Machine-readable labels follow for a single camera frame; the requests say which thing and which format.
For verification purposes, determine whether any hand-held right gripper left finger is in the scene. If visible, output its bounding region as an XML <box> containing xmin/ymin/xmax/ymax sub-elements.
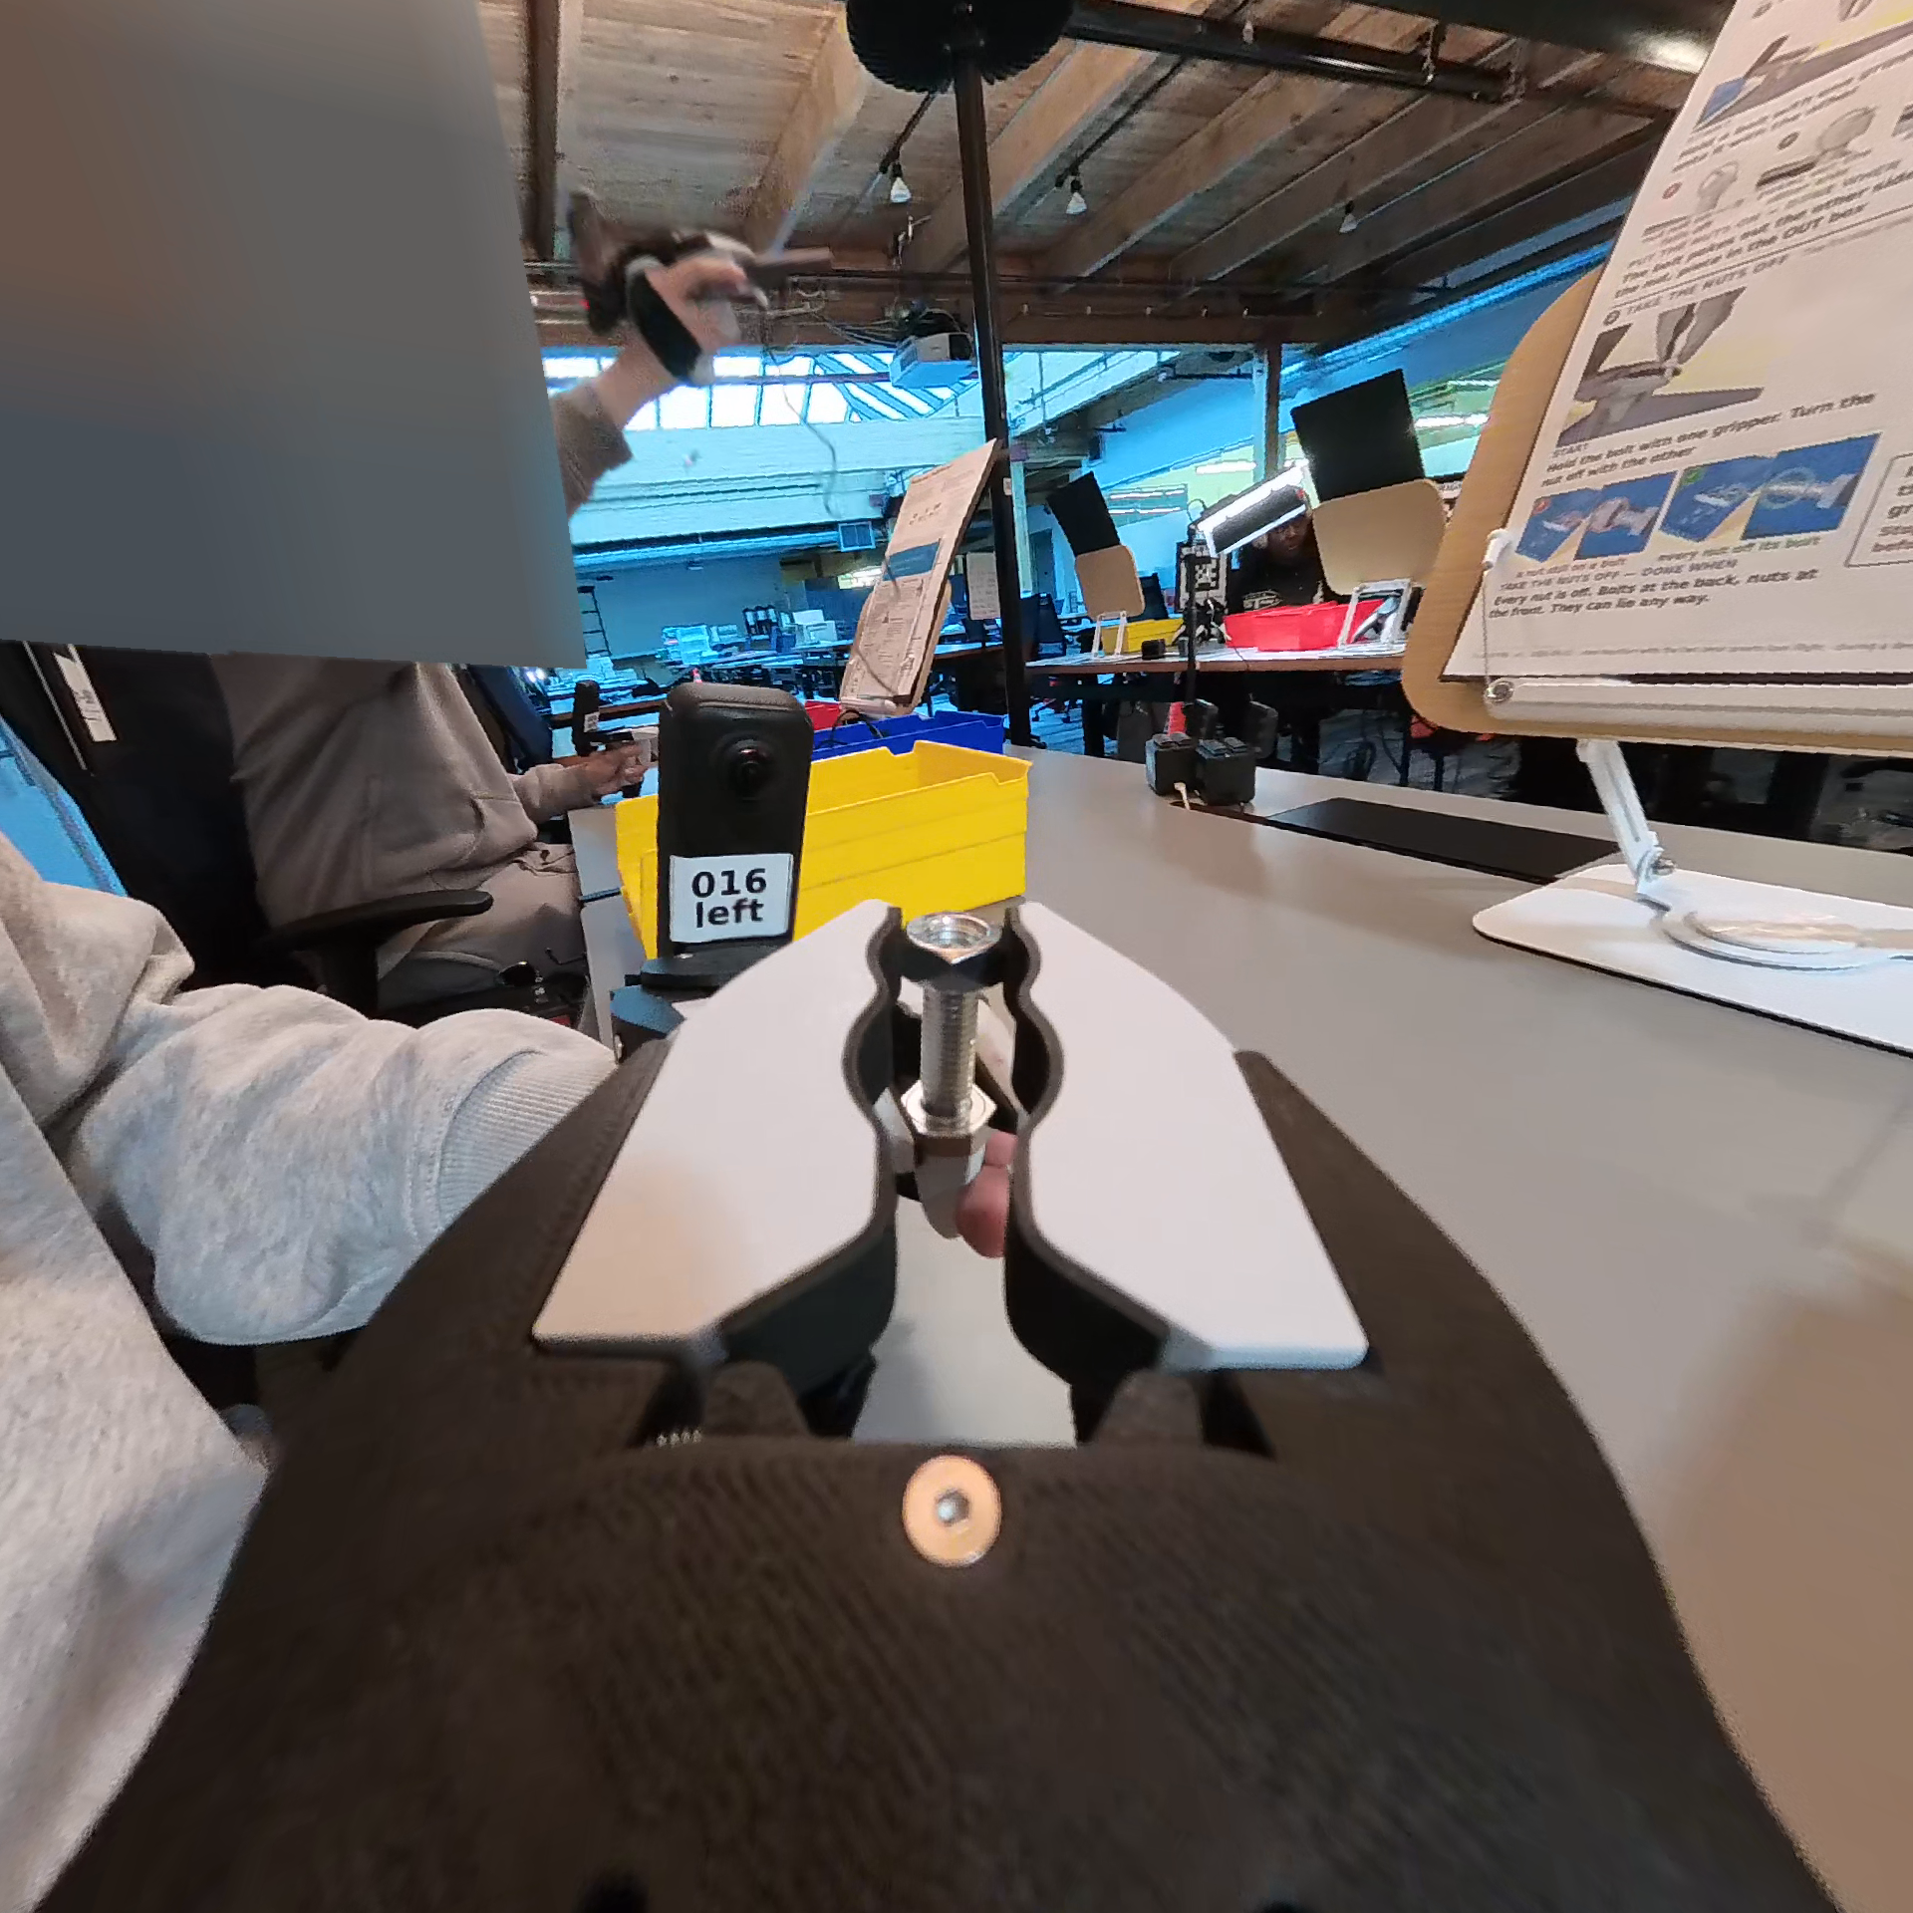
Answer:
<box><xmin>534</xmin><ymin>899</ymin><xmax>905</xmax><ymax>1398</ymax></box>

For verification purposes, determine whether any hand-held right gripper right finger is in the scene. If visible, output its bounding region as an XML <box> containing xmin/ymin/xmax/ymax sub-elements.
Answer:
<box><xmin>1005</xmin><ymin>900</ymin><xmax>1370</xmax><ymax>1439</ymax></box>

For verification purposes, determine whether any silver hex bolt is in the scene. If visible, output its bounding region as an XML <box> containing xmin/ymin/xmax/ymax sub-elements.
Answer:
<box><xmin>898</xmin><ymin>970</ymin><xmax>997</xmax><ymax>1148</ymax></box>

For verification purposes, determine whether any silver hex nut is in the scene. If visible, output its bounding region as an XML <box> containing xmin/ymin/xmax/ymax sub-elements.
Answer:
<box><xmin>899</xmin><ymin>911</ymin><xmax>1003</xmax><ymax>984</ymax></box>

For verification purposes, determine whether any person's left forearm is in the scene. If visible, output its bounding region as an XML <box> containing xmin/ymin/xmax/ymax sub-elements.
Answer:
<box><xmin>89</xmin><ymin>970</ymin><xmax>617</xmax><ymax>1347</ymax></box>

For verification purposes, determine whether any grey desk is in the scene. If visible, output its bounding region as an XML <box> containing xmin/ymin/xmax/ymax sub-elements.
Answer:
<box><xmin>567</xmin><ymin>743</ymin><xmax>1913</xmax><ymax>1913</ymax></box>

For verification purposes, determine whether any black desk mat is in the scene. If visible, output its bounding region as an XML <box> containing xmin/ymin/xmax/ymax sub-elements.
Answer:
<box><xmin>1262</xmin><ymin>795</ymin><xmax>1624</xmax><ymax>886</ymax></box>

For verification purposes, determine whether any person's left hand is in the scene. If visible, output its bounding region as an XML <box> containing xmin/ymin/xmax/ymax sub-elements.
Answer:
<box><xmin>951</xmin><ymin>1129</ymin><xmax>1024</xmax><ymax>1261</ymax></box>

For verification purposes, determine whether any blue plastic bin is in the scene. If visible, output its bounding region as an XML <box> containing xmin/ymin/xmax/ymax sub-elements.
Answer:
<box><xmin>814</xmin><ymin>709</ymin><xmax>1010</xmax><ymax>761</ymax></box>

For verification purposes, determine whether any cardboard sign board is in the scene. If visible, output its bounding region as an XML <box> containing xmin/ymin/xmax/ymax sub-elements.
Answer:
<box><xmin>837</xmin><ymin>436</ymin><xmax>1001</xmax><ymax>715</ymax></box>

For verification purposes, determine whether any long work table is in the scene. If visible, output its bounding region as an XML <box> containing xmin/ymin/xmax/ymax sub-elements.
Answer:
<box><xmin>1022</xmin><ymin>642</ymin><xmax>1406</xmax><ymax>763</ymax></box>

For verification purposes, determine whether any black pole with round disc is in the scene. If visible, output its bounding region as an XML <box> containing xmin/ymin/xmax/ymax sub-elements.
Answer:
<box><xmin>844</xmin><ymin>0</ymin><xmax>1078</xmax><ymax>752</ymax></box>

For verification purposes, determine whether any tan and white document stand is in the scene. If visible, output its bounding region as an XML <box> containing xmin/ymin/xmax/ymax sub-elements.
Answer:
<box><xmin>1322</xmin><ymin>477</ymin><xmax>1449</xmax><ymax>647</ymax></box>
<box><xmin>1403</xmin><ymin>269</ymin><xmax>1913</xmax><ymax>1054</ymax></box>
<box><xmin>1072</xmin><ymin>543</ymin><xmax>1149</xmax><ymax>659</ymax></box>

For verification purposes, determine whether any black stand with checkered marker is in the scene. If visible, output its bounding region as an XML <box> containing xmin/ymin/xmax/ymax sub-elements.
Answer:
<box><xmin>1176</xmin><ymin>543</ymin><xmax>1228</xmax><ymax>733</ymax></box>

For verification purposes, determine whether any black office chair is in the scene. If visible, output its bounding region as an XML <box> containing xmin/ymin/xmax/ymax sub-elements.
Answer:
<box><xmin>0</xmin><ymin>642</ymin><xmax>587</xmax><ymax>1032</ymax></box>

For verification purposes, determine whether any white bar lamp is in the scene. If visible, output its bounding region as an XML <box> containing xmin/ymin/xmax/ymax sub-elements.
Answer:
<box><xmin>1196</xmin><ymin>463</ymin><xmax>1317</xmax><ymax>558</ymax></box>

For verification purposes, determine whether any person's grey sweatshirt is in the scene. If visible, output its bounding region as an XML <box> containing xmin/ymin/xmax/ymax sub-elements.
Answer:
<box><xmin>0</xmin><ymin>829</ymin><xmax>285</xmax><ymax>1907</ymax></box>

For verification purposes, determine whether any printed instruction sheet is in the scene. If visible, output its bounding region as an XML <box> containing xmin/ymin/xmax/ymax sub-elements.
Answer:
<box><xmin>1442</xmin><ymin>0</ymin><xmax>1913</xmax><ymax>681</ymax></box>

